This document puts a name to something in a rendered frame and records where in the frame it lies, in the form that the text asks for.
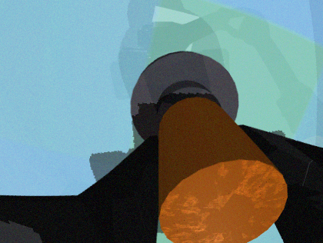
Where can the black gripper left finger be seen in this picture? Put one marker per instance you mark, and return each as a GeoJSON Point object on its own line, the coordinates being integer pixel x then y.
{"type": "Point", "coordinates": [122, 207]}

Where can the orange knob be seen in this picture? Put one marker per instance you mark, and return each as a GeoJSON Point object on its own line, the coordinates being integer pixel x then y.
{"type": "Point", "coordinates": [214, 184]}

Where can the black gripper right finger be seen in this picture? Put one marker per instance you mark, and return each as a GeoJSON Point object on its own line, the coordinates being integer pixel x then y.
{"type": "Point", "coordinates": [302, 167]}

